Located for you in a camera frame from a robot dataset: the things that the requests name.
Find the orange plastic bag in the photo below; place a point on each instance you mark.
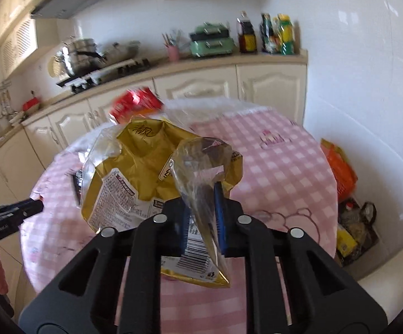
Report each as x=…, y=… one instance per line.
x=342, y=170

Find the yellow green bottle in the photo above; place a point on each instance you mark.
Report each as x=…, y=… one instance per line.
x=286, y=34

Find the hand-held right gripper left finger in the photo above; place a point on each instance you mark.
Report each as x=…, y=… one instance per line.
x=177, y=229

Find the cream kitchen base cabinets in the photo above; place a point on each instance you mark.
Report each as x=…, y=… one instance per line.
x=201, y=83

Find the green tabletop cooker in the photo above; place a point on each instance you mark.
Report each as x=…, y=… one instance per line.
x=211, y=43

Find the crushed red soda can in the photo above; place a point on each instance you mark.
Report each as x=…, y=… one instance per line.
x=135, y=104

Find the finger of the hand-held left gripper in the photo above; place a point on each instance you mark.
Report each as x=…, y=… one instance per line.
x=27, y=207

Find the large soy sauce bottle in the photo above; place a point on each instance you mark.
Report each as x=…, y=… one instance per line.
x=246, y=36

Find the black gas stove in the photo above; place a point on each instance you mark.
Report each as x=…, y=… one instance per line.
x=100, y=74

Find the gold plastic packaging bag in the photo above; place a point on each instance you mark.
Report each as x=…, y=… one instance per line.
x=135, y=167

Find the steel wok pan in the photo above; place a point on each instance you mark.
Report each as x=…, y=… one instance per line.
x=121, y=51

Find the yellow round strainer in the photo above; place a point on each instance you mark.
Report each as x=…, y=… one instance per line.
x=52, y=66

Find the stainless steel stacked pot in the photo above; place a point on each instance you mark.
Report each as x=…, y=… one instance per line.
x=76, y=54

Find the pink utensil holder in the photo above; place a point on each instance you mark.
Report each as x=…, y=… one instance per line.
x=173, y=53

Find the red bowl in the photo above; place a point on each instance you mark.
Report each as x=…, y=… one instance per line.
x=31, y=104

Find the pink checkered tablecloth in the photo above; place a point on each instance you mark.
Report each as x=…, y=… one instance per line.
x=285, y=181

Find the yellow packet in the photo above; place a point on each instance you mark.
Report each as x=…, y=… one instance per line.
x=346, y=241

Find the black bag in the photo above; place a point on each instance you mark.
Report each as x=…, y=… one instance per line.
x=361, y=222

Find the beige kitchen countertop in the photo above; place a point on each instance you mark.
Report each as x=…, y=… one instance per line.
x=222, y=61

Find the cream louvred wall cabinet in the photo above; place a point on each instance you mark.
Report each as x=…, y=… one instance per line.
x=17, y=34

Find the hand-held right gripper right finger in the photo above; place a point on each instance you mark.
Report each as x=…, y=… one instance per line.
x=218, y=212

